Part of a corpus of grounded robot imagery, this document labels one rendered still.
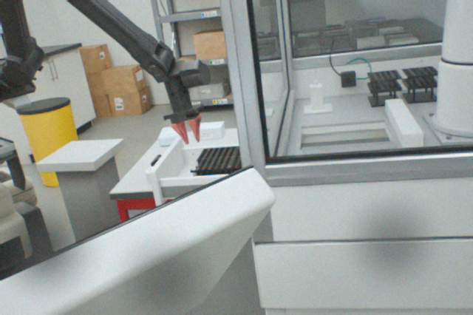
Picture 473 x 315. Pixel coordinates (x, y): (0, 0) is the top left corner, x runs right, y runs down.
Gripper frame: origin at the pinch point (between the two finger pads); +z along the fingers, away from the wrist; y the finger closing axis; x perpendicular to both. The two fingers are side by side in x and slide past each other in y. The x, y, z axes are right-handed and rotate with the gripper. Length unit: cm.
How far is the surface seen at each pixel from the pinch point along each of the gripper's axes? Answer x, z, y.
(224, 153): 9.5, 8.3, 4.9
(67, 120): 204, 15, -177
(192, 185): -6.8, 10.7, -1.1
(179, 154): 13.4, 7.1, -11.1
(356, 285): -47, 20, 41
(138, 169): 34, 15, -38
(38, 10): 401, -90, -296
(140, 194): 15.0, 18.7, -30.0
